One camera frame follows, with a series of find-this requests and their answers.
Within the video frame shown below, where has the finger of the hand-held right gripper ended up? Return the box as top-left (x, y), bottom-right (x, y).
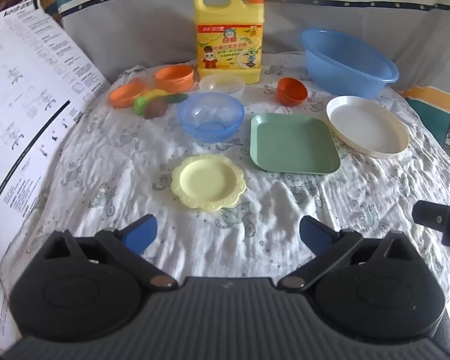
top-left (412, 200), bottom-right (450, 249)

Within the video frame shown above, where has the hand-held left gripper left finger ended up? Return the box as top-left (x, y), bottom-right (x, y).
top-left (41, 214), bottom-right (180, 291)

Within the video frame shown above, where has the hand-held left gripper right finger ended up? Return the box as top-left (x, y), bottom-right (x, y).
top-left (277, 215), bottom-right (422, 291)

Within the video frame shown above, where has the clear plastic bowl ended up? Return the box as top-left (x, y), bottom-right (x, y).
top-left (199, 74), bottom-right (246, 100)

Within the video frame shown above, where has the white printed blanket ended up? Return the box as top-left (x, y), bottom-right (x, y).
top-left (0, 50), bottom-right (450, 302)

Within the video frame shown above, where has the yellow scalloped plate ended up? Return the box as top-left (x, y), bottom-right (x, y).
top-left (170, 154), bottom-right (247, 211)

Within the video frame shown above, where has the green square plate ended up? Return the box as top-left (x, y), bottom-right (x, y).
top-left (250, 113), bottom-right (341, 175)

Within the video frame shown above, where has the yellow green striped cloth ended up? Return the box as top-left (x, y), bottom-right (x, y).
top-left (401, 84), bottom-right (450, 147)

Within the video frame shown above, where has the white oval plate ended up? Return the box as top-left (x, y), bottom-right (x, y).
top-left (325, 95), bottom-right (410, 158)

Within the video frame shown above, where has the brown toy chestnut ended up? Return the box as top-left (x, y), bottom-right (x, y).
top-left (144, 98), bottom-right (169, 120)

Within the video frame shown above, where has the blue transparent bowl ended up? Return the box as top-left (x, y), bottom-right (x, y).
top-left (178, 92), bottom-right (245, 144)

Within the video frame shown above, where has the light green toy vegetable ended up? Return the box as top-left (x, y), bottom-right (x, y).
top-left (133, 96), bottom-right (151, 116)

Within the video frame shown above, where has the orange toy pan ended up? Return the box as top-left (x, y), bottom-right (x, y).
top-left (109, 79), bottom-right (147, 109)

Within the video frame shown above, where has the small orange cup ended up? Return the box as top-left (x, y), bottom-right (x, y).
top-left (277, 77), bottom-right (309, 107)

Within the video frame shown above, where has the orange toy pot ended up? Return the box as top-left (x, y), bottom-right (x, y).
top-left (155, 65), bottom-right (195, 92)

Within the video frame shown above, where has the large blue plastic basin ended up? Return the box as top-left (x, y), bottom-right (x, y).
top-left (299, 27), bottom-right (400, 100)

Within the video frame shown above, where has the printed instruction sheet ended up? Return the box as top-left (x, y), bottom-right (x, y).
top-left (0, 0), bottom-right (111, 353)

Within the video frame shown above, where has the yellow detergent bottle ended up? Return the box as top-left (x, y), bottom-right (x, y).
top-left (193, 0), bottom-right (266, 85)

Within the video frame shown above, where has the grey teal fabric bed rail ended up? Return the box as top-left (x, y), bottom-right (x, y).
top-left (52, 0), bottom-right (450, 94)

